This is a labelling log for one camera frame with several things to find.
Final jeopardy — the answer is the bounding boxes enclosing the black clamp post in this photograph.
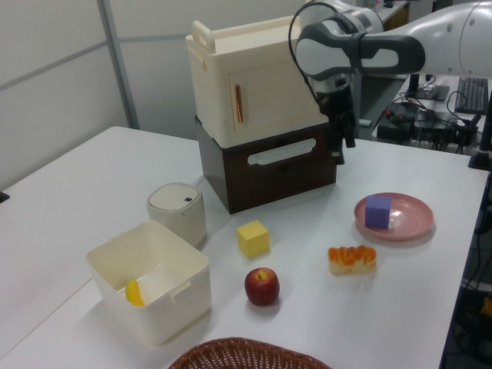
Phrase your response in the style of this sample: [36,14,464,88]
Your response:
[467,78,492,171]

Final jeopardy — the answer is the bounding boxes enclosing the brown wicker basket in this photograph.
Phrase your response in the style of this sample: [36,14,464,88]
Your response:
[167,337,332,369]

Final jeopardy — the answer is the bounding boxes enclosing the yellow cube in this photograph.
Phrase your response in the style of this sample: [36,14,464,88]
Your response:
[235,219,271,259]

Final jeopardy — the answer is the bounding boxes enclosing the pink plate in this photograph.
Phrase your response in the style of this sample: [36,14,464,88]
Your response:
[354,192,435,241]

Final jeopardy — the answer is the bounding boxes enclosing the open white plastic box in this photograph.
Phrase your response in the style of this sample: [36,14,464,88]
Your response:
[85,220,212,347]

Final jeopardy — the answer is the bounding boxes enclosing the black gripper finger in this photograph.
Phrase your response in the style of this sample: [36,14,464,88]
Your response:
[324,115,346,165]
[340,110,357,149]

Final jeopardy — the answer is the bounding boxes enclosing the black monitor stand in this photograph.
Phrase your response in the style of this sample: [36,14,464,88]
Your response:
[404,72,450,102]

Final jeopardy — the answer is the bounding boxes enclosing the purple cube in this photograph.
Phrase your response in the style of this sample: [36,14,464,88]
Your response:
[364,194,393,231]

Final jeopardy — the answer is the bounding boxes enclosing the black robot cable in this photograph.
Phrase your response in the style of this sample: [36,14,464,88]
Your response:
[288,2,362,112]

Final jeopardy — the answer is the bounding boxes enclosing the black keyboard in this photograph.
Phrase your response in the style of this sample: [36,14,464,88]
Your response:
[454,76,490,115]

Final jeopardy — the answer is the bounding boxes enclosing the cream toy cabinet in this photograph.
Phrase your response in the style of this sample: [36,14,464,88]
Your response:
[184,15,330,148]

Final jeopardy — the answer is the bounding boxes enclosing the black electronics box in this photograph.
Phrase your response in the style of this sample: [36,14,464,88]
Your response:
[376,100,420,144]

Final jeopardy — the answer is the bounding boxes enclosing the orange glazed bread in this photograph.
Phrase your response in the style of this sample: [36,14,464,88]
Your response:
[327,244,378,275]

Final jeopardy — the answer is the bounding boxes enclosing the yellow banana piece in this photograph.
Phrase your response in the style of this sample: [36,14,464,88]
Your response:
[125,278,146,308]

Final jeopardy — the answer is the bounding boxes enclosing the dark brown drawer box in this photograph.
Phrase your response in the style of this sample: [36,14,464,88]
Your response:
[194,115,338,215]

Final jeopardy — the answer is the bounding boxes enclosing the small white lidded bin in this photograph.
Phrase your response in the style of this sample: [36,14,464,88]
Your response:
[146,182,208,249]

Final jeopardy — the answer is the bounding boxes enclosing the red apple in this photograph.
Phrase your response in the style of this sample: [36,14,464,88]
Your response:
[244,267,281,308]

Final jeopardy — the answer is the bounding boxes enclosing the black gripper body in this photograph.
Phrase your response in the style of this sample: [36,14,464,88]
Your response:
[311,72,357,134]

